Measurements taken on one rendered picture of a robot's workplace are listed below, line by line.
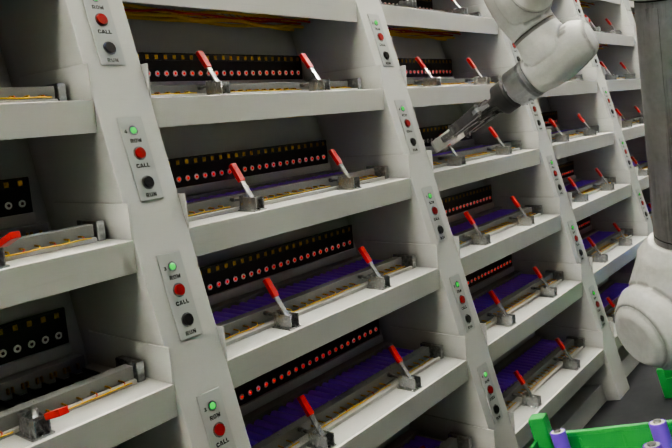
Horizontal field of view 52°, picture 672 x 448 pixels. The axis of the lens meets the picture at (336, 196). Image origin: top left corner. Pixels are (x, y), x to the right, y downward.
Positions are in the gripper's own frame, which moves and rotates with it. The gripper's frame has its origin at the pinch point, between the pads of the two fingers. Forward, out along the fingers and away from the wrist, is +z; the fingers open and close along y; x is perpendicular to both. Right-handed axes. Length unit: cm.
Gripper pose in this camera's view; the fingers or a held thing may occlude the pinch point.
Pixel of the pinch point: (447, 139)
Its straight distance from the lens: 172.7
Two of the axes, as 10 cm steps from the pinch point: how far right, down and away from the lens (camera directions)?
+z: -6.3, 4.9, 6.0
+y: 6.2, -1.4, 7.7
